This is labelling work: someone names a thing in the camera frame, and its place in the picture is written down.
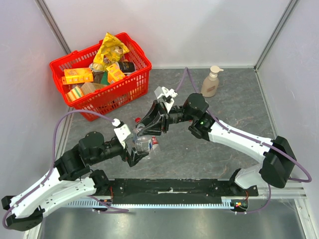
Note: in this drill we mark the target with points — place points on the beige pump soap bottle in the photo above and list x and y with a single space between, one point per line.
211 82

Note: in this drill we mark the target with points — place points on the red plastic shopping basket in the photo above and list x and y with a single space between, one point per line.
112 96

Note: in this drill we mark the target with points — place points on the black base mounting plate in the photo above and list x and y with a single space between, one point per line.
173 191

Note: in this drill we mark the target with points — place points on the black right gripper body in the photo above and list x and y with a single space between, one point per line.
164 119

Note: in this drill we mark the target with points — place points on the clear bottle blue label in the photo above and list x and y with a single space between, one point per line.
143 143

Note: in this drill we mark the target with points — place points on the yellow snack bag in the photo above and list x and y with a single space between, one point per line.
110 52

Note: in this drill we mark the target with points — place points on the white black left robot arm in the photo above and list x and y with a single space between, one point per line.
68 179

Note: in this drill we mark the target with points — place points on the orange box small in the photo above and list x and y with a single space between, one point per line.
114 74

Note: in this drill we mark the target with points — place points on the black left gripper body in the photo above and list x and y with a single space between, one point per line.
131 158

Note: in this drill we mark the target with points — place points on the wooden block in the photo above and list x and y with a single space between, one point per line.
91 87

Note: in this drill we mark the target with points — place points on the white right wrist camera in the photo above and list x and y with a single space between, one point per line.
166 96

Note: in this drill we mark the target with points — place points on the clear bottle red label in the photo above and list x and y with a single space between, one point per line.
155 146

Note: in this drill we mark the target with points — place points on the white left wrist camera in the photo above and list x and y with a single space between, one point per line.
122 132

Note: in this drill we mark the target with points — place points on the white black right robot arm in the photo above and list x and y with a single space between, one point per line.
273 167

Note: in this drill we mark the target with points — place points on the orange box large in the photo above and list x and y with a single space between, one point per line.
77 76

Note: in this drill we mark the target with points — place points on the striped sponge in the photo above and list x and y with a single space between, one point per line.
74 94

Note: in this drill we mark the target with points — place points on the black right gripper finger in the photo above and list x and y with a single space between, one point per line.
153 117
150 127

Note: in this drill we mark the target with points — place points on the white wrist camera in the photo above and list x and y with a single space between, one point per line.
166 96
122 132

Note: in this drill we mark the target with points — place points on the black can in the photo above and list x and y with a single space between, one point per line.
126 67

